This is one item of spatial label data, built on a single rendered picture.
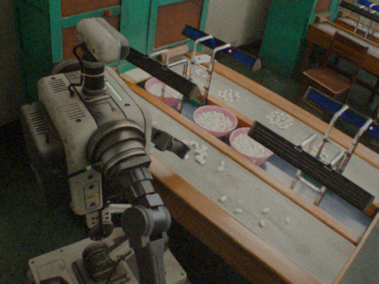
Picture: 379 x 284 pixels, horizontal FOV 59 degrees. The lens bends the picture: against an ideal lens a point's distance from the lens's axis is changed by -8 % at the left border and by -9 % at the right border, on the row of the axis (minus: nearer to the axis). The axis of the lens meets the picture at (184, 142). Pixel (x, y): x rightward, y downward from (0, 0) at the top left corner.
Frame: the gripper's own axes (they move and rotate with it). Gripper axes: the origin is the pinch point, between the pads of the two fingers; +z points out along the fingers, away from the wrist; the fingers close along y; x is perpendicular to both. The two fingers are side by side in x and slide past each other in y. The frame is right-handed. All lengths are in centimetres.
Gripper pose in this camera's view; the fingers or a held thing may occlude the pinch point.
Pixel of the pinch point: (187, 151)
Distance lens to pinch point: 182.4
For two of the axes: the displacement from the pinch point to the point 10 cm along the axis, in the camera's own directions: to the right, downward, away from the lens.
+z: 4.7, 1.9, 8.6
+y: -7.0, -5.1, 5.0
